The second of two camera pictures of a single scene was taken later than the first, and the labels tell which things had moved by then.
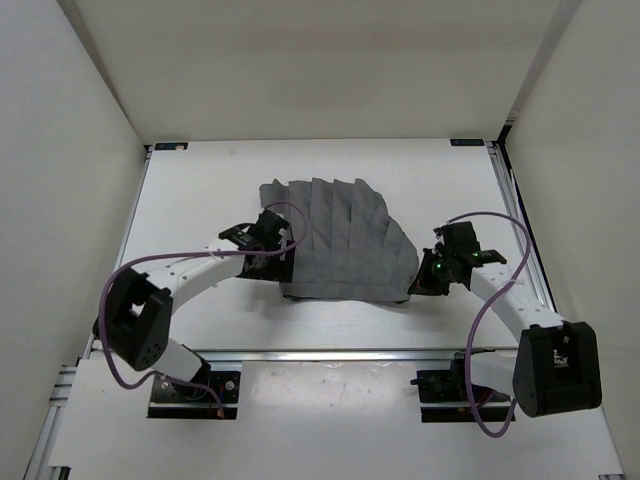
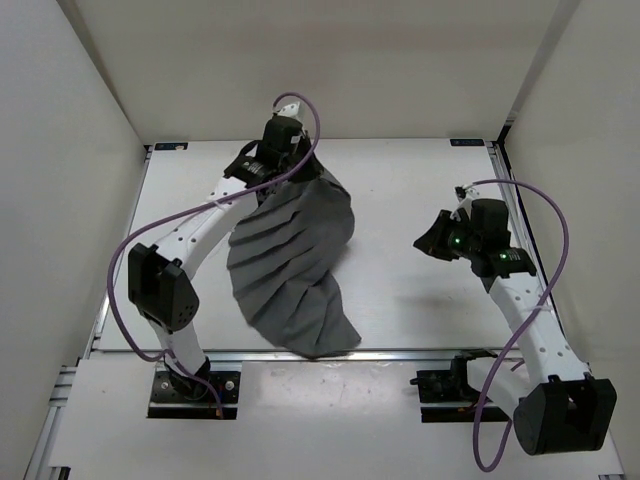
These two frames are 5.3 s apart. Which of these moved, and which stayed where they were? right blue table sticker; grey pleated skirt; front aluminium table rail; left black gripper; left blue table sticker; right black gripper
Moved: right black gripper; grey pleated skirt; left black gripper
Stayed: front aluminium table rail; right blue table sticker; left blue table sticker
